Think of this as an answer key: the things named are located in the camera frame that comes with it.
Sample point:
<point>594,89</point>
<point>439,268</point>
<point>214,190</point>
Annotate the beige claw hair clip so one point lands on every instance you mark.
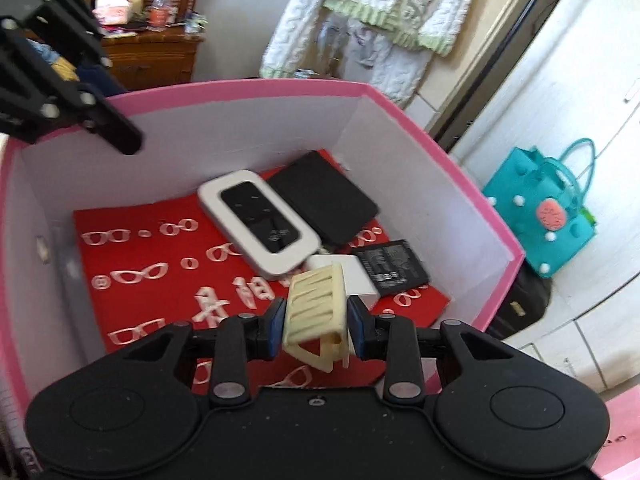
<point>315,305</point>

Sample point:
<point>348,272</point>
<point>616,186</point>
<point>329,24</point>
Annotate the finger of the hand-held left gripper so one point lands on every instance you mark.
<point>115,127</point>
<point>55,0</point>

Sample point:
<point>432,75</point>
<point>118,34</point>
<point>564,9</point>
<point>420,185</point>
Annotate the wooden cabinet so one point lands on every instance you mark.
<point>150,60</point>

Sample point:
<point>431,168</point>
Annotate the white charger plug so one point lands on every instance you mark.
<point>350,272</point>

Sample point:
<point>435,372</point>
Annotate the dark sliding door frame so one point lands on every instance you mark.
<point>505,60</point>

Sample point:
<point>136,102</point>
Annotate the plastic bottle orange label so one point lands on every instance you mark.
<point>160,10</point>

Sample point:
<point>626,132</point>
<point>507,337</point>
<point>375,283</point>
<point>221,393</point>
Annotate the white pocket router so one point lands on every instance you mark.
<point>255,220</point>

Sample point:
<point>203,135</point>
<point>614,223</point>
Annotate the cream knit baby sweater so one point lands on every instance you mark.
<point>295,35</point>

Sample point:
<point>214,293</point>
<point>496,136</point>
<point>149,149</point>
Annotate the pink cardboard box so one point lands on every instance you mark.
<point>425,195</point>

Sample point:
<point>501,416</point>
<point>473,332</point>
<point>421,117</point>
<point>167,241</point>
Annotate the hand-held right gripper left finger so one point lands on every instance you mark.
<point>276,330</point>

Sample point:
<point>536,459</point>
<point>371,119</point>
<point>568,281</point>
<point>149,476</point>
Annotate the white wardrobe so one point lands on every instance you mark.
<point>590,85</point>

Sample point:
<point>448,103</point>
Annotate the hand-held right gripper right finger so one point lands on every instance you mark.
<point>356,327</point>

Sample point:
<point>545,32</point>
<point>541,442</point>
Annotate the black phone battery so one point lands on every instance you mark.
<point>395,267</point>

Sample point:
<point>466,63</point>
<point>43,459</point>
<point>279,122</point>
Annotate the black suitcase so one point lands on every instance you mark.
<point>520,300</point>

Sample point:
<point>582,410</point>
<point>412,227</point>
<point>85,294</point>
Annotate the grey garment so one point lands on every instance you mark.
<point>360,40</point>

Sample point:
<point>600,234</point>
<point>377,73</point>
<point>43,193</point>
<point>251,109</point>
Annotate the teal felt handbag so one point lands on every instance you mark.
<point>530,210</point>

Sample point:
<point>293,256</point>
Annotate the black portable hard drive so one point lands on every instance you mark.
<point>325,195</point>

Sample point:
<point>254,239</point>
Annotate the red printed glasses pouch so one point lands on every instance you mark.
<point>150,245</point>

